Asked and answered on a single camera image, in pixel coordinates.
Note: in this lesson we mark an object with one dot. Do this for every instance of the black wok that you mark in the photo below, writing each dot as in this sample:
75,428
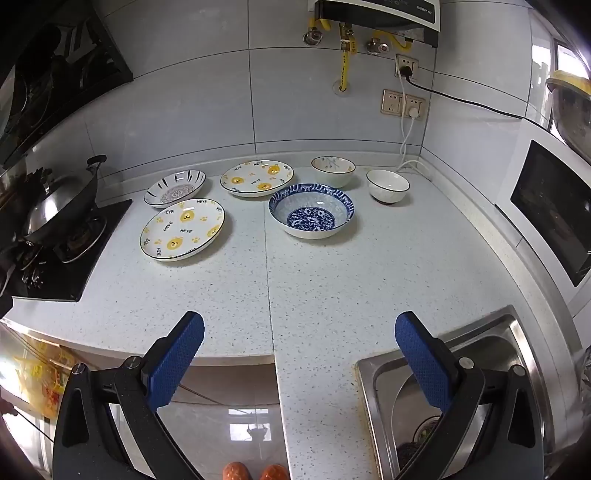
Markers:
91,191

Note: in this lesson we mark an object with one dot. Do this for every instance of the black striped patterned plate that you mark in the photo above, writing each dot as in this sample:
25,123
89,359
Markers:
174,188

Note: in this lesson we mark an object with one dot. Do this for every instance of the white microwave oven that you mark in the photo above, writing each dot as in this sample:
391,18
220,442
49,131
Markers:
549,207

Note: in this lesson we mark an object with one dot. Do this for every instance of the white floral bowl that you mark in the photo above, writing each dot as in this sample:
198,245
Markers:
333,170

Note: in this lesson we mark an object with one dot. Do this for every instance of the black range hood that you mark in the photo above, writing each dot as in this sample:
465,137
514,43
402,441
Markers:
69,69

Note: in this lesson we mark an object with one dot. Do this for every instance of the orange slipper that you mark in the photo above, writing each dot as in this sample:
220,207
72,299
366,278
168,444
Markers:
236,471
274,472

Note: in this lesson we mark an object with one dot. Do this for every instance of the beige wall socket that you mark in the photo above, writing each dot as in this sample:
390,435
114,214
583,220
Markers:
391,102

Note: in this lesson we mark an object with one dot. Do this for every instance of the blue and white bowl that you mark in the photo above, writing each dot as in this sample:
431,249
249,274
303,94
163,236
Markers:
310,212

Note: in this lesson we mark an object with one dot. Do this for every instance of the small yellow bear plate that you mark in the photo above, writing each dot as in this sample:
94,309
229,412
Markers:
257,179

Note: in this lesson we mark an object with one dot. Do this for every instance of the wall water heater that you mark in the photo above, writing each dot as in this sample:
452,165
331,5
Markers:
376,14

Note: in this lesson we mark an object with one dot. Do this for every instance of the stainless steel sink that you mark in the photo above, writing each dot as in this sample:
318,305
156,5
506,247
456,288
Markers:
508,332

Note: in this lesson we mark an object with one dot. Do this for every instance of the steel pot with yellow rim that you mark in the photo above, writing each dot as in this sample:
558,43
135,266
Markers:
572,110

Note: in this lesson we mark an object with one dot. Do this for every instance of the large yellow bear plate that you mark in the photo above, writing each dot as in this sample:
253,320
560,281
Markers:
182,229

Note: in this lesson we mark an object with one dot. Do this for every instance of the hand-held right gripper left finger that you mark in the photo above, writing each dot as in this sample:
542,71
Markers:
178,360

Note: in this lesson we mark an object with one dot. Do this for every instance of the black gas stove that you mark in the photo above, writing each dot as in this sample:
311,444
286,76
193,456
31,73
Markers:
60,281

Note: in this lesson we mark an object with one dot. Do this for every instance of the plain white dark-rimmed bowl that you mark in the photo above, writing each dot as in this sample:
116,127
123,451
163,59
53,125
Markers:
388,187

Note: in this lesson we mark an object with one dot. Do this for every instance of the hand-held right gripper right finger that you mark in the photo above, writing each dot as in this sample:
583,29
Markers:
422,364

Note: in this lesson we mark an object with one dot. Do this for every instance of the steel wok lid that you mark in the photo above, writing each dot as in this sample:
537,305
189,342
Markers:
55,205

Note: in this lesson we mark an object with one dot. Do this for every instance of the yellow printed bag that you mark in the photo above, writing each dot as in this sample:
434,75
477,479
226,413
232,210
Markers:
37,374

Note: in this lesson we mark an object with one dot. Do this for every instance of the sink drain strainer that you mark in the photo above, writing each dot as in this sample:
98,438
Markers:
411,454

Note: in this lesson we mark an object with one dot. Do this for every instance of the brass gas valve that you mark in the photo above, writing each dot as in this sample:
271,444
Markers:
345,33

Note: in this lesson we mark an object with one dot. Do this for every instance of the white socket with black plug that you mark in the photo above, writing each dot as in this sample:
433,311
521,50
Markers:
408,62

